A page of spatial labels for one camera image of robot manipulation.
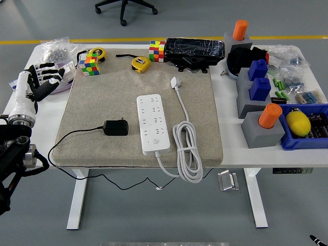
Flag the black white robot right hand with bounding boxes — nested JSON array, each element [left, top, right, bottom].
[[309, 234, 328, 246]]

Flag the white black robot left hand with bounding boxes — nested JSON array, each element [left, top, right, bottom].
[[8, 63, 66, 120]]

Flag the thin black adapter cord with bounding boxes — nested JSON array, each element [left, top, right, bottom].
[[48, 125, 216, 192]]

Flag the black power adapter plug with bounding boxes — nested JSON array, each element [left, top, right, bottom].
[[102, 117, 130, 136]]

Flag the white power strip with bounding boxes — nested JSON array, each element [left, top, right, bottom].
[[136, 94, 172, 156]]

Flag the purple tray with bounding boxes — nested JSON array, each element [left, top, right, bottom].
[[50, 61, 76, 96]]

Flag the clear bag of metal nuts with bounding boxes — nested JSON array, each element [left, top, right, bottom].
[[40, 37, 77, 65]]

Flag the white table leg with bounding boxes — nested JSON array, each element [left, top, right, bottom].
[[66, 169, 89, 230], [243, 168, 269, 229]]

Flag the green-faced puzzle cube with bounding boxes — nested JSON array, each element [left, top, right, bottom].
[[78, 52, 100, 77]]

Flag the black table control panel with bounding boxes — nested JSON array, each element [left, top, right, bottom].
[[272, 168, 314, 175]]

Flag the yellow black round tape measure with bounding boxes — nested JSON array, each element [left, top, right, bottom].
[[76, 47, 107, 68]]

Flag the blue plastic bin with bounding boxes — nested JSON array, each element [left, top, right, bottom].
[[278, 103, 328, 151]]

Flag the black electronic parts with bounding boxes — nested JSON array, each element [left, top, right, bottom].
[[307, 112, 328, 139]]

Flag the yellow lemon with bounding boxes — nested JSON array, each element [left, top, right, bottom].
[[285, 110, 312, 137]]

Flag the black office chair base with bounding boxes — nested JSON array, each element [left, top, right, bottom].
[[94, 0, 158, 26]]

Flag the orange cylinder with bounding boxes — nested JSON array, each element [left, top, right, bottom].
[[258, 103, 283, 129], [232, 19, 249, 42]]

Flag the tall multicolour puzzle cube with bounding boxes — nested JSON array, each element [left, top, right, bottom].
[[149, 40, 166, 63]]

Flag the clear bag of taped resistors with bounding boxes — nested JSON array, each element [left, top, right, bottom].
[[294, 88, 326, 105]]

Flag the clear bag of blue resistors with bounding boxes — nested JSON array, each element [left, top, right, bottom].
[[280, 65, 312, 92]]

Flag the blue block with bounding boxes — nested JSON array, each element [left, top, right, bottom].
[[247, 59, 269, 81], [249, 77, 272, 101]]

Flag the grey stepped block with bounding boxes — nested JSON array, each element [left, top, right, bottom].
[[235, 67, 274, 119]]

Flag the grey-brown mat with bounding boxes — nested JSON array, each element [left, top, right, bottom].
[[52, 48, 224, 169]]

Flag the black foil-wrapped device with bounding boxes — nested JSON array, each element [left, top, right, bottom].
[[163, 37, 226, 74]]

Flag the light blue bowl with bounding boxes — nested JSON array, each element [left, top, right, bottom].
[[225, 57, 240, 81]]

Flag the clear bag with white parts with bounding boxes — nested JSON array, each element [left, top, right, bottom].
[[266, 45, 312, 69]]

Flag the black cloth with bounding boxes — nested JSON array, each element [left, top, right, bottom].
[[227, 46, 269, 77]]

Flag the white wall switch panel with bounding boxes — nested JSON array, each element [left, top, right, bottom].
[[61, 61, 77, 83]]

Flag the silver metal bracket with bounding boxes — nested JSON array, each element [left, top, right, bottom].
[[217, 169, 240, 192]]

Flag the yellow tape measure with strap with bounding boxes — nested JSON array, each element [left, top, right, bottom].
[[115, 53, 152, 74]]

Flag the white power strip cord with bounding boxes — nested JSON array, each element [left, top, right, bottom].
[[155, 76, 204, 183]]

